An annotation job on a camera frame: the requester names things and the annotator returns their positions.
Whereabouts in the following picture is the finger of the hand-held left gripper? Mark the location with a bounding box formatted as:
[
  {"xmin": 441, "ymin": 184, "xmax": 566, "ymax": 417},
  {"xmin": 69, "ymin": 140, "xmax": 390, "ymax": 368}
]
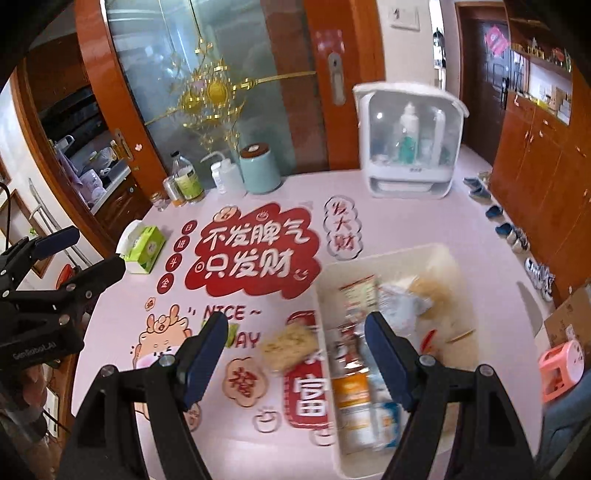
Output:
[
  {"xmin": 9, "ymin": 256, "xmax": 126, "ymax": 324},
  {"xmin": 0, "ymin": 225, "xmax": 81, "ymax": 296}
]

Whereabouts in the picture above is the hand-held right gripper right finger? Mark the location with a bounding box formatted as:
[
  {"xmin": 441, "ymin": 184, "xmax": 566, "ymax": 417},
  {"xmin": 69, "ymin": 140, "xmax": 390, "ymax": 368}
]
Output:
[{"xmin": 364, "ymin": 311, "xmax": 539, "ymax": 480}]

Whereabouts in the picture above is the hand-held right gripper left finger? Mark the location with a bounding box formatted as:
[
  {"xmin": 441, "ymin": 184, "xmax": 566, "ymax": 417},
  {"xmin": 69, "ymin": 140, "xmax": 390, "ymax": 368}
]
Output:
[{"xmin": 58, "ymin": 311, "xmax": 230, "ymax": 480}]

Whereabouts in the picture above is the green pastry packet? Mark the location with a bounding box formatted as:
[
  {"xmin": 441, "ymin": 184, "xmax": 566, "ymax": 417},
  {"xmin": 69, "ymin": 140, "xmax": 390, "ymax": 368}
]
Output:
[{"xmin": 201, "ymin": 320, "xmax": 239, "ymax": 347}]

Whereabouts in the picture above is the blue snack packet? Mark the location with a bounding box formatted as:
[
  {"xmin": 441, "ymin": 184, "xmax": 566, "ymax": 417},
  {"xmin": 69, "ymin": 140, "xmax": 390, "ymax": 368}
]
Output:
[{"xmin": 372, "ymin": 401, "xmax": 403, "ymax": 449}]

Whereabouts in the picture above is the beige cake packet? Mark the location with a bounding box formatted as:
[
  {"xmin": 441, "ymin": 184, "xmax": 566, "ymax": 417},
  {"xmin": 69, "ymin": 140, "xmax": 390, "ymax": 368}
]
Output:
[{"xmin": 332, "ymin": 374, "xmax": 373, "ymax": 449}]

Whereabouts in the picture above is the white plastic bin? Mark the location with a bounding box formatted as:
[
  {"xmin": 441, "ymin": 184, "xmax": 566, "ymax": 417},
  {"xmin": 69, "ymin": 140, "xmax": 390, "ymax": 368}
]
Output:
[{"xmin": 315, "ymin": 243, "xmax": 485, "ymax": 478}]

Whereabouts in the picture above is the square puffed rice cake bag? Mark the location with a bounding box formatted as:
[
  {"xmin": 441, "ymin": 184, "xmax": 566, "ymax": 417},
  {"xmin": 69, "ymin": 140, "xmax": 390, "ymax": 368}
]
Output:
[{"xmin": 261, "ymin": 322, "xmax": 319, "ymax": 372}]

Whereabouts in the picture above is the person's left hand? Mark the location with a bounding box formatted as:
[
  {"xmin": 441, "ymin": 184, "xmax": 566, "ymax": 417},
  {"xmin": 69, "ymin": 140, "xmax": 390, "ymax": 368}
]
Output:
[{"xmin": 14, "ymin": 364, "xmax": 51, "ymax": 425}]

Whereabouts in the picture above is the green tissue box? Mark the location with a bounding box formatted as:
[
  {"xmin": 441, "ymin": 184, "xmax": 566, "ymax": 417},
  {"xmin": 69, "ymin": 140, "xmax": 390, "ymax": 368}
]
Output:
[{"xmin": 115, "ymin": 220, "xmax": 167, "ymax": 275}]

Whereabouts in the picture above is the cluttered kitchen counter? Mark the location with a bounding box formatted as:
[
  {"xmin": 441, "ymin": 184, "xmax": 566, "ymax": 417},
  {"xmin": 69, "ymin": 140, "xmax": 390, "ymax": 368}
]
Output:
[{"xmin": 55, "ymin": 134, "xmax": 132, "ymax": 215}]

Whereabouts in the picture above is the clear glass jar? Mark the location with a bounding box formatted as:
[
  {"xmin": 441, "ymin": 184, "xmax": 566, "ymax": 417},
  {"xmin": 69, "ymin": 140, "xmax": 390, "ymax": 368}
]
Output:
[{"xmin": 163, "ymin": 178, "xmax": 185, "ymax": 208}]

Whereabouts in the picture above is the green label plastic bottle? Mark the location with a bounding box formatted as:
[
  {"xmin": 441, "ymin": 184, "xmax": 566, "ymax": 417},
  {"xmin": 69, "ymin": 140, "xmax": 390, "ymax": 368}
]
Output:
[{"xmin": 172, "ymin": 151, "xmax": 206, "ymax": 204}]

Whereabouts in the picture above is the printed pink tablecloth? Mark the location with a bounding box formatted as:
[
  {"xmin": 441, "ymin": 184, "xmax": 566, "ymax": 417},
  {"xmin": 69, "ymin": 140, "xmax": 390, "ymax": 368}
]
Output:
[{"xmin": 71, "ymin": 143, "xmax": 543, "ymax": 480}]

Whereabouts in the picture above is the pink plastic stool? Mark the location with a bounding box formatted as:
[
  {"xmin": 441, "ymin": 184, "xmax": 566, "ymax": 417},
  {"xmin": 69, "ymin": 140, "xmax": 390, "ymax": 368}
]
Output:
[{"xmin": 538, "ymin": 339, "xmax": 585, "ymax": 403}]

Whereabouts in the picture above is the white squeeze bottle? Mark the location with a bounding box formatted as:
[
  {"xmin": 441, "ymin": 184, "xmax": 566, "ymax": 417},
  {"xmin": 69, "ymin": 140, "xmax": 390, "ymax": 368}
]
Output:
[{"xmin": 201, "ymin": 151, "xmax": 244, "ymax": 195}]

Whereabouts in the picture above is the row of shoes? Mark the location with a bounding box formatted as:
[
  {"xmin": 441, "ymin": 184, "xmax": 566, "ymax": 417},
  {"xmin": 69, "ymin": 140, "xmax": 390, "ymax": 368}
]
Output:
[{"xmin": 463, "ymin": 171, "xmax": 557, "ymax": 303}]

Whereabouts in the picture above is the cardboard box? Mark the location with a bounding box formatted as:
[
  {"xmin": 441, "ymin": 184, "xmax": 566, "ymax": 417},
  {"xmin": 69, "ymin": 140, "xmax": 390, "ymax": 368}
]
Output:
[{"xmin": 544, "ymin": 284, "xmax": 591, "ymax": 352}]

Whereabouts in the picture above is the white sterilizer cabinet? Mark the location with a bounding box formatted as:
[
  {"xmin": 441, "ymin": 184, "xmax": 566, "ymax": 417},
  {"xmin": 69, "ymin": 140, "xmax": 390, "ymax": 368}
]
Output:
[{"xmin": 353, "ymin": 82, "xmax": 469, "ymax": 200}]

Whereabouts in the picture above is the grey blue cloth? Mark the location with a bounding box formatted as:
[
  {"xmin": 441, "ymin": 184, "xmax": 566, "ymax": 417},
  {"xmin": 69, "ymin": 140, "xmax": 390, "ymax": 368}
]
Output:
[{"xmin": 540, "ymin": 383, "xmax": 591, "ymax": 467}]

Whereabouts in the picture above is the teal canister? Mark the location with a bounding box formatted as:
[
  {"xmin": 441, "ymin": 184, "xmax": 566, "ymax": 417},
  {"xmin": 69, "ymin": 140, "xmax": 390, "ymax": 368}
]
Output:
[{"xmin": 239, "ymin": 143, "xmax": 282, "ymax": 195}]

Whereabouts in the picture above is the gold door ornament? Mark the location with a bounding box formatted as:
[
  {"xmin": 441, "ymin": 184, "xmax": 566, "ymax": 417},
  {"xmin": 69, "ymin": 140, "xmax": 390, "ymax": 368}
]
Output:
[{"xmin": 143, "ymin": 39, "xmax": 273, "ymax": 153}]

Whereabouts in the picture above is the wooden cabinet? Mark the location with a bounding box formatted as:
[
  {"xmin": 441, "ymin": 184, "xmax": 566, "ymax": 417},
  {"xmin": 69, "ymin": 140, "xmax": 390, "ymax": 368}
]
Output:
[{"xmin": 489, "ymin": 0, "xmax": 591, "ymax": 296}]

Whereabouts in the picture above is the wooden framed glass door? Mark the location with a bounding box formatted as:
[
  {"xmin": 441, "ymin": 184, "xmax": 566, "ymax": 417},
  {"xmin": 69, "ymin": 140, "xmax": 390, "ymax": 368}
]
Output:
[{"xmin": 76, "ymin": 0, "xmax": 386, "ymax": 185}]

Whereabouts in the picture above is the dark entrance door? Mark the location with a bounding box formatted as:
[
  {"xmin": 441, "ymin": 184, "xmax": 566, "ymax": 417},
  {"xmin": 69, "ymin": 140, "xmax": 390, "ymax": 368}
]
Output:
[{"xmin": 455, "ymin": 0, "xmax": 513, "ymax": 148}]

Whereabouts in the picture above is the white wall switch panel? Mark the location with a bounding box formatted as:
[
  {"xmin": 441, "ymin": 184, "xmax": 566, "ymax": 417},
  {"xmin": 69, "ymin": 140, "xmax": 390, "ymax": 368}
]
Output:
[{"xmin": 388, "ymin": 0, "xmax": 421, "ymax": 31}]

